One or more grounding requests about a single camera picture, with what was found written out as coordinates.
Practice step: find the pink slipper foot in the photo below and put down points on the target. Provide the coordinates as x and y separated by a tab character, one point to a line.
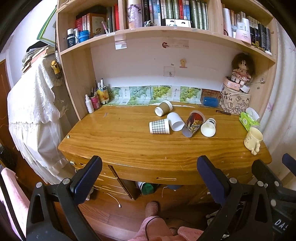
152	209

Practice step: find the cream ceramic mug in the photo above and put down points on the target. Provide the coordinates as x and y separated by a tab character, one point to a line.
253	140

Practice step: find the wooden desk with drawers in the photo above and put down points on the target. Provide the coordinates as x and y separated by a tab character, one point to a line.
120	136

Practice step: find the printed canvas tote bag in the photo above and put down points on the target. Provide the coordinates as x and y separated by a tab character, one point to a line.
234	102

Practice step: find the row of books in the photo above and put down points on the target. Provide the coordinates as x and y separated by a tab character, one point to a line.
192	14

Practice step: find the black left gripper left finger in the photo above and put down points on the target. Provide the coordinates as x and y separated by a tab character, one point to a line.
43	222

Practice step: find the dark cosmetic bottle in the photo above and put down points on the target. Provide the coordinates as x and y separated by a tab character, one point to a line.
70	38

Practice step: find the white black print paper cup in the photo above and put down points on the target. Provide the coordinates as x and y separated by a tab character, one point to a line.
208	129

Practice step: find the grey plaid paper cup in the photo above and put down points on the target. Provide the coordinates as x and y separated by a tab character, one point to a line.
159	126

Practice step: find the brown sleeve paper cup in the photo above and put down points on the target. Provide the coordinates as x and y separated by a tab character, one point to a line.
163	108

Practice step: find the white spray bottle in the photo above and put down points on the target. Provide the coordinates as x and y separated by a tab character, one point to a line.
89	105

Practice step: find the stack of papers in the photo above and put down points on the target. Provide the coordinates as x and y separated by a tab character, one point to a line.
34	52

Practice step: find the dark patterned plastic cup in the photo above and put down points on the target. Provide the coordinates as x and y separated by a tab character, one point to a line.
193	123

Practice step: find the yellow juice bottle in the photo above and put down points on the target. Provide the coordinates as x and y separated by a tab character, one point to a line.
103	92

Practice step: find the pink cosmetic box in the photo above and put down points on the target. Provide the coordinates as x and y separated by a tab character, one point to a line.
243	31

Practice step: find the green tissue pack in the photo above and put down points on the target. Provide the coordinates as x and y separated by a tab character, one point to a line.
249	118

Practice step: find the green grape picture panel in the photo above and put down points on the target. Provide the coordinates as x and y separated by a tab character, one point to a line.
153	94

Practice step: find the black tube bottles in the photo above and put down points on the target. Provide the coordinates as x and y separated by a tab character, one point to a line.
260	38

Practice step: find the white lace cloth cover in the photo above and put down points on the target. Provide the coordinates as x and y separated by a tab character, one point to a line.
40	115

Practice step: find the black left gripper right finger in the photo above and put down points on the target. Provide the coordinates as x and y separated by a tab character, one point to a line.
245	212

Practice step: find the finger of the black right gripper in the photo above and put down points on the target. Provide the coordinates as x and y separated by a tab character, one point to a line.
264	174
289	161

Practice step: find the blue jar on shelf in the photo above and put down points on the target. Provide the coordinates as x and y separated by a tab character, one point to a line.
83	36

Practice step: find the blue plastic box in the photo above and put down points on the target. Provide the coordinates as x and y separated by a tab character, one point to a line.
210	102

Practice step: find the black pen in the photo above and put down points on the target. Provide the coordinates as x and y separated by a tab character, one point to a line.
223	112

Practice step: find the yellow toy figure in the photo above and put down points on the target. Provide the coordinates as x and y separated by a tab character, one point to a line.
56	68

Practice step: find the pink floral tube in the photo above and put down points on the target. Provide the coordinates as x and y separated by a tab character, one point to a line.
134	13

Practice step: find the plain white paper cup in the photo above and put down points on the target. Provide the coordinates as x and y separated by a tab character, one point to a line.
175	122

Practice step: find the pink trousers leg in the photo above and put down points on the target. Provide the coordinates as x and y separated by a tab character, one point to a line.
155	228

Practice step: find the pink round box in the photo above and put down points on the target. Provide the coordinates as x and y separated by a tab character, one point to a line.
231	85

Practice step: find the brown haired rag doll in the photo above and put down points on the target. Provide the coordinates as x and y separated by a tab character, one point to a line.
243	69

